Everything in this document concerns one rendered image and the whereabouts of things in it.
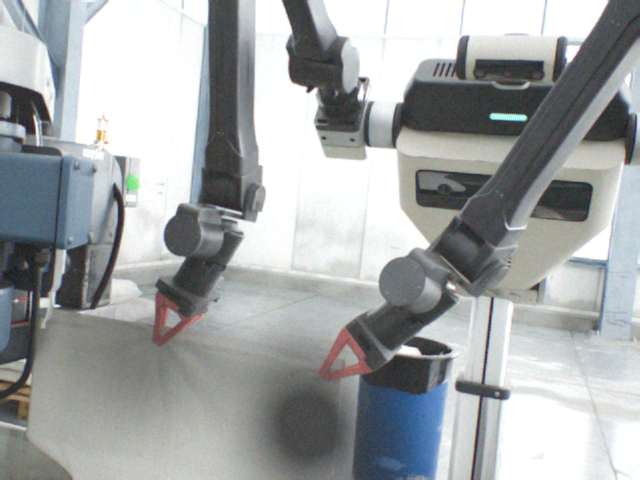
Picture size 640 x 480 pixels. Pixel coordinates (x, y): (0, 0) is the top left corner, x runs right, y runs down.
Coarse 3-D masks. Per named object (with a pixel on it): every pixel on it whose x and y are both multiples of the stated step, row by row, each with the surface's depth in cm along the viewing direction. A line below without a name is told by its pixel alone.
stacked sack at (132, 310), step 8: (120, 304) 428; (128, 304) 431; (136, 304) 435; (144, 304) 442; (152, 304) 450; (120, 312) 413; (128, 312) 420; (136, 312) 430; (144, 312) 438; (152, 312) 449; (128, 320) 421; (136, 320) 432
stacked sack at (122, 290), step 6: (114, 282) 435; (120, 282) 438; (126, 282) 442; (132, 282) 450; (114, 288) 426; (120, 288) 432; (126, 288) 438; (132, 288) 444; (114, 294) 422; (120, 294) 428; (126, 294) 432; (132, 294) 441; (138, 294) 449; (114, 300) 423; (120, 300) 429; (126, 300) 438
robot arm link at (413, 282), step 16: (416, 256) 75; (432, 256) 77; (384, 272) 76; (400, 272) 75; (416, 272) 74; (432, 272) 74; (448, 272) 77; (496, 272) 78; (384, 288) 76; (400, 288) 75; (416, 288) 74; (432, 288) 76; (464, 288) 80; (480, 288) 80; (400, 304) 74; (416, 304) 75; (432, 304) 78
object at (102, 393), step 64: (64, 320) 102; (64, 384) 102; (128, 384) 98; (192, 384) 96; (256, 384) 92; (320, 384) 88; (64, 448) 102; (128, 448) 99; (192, 448) 96; (256, 448) 92; (320, 448) 88
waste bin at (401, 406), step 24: (408, 360) 294; (432, 360) 293; (360, 384) 314; (384, 384) 298; (408, 384) 295; (432, 384) 298; (360, 408) 312; (384, 408) 300; (408, 408) 297; (432, 408) 301; (360, 432) 311; (384, 432) 300; (408, 432) 298; (432, 432) 303; (360, 456) 310; (384, 456) 301; (408, 456) 299; (432, 456) 306
